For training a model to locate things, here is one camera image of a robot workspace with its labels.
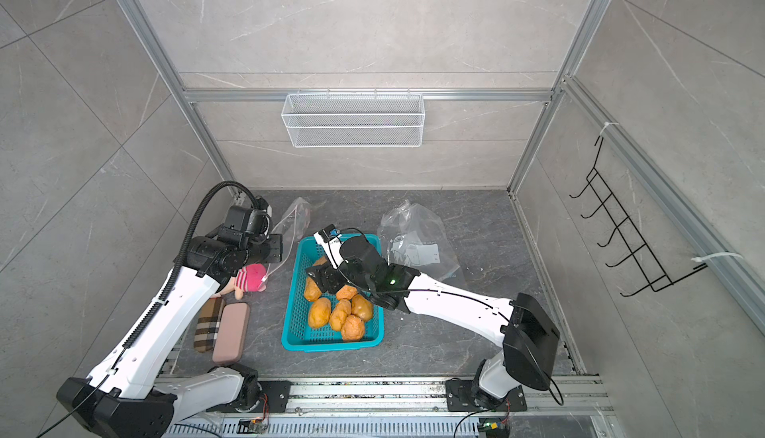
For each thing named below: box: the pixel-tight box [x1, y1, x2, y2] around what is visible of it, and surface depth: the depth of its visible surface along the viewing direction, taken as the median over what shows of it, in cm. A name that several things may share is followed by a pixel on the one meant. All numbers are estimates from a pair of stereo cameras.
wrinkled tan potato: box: [304, 276, 322, 302], surface depth 86 cm
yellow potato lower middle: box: [329, 298, 352, 332], surface depth 84 cm
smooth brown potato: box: [350, 293, 374, 322], surface depth 85 cm
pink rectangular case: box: [212, 302, 251, 364], surface depth 81 cm
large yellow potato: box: [308, 296, 332, 329], surface depth 85 cm
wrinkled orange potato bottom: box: [341, 313, 366, 342], surface depth 80 cm
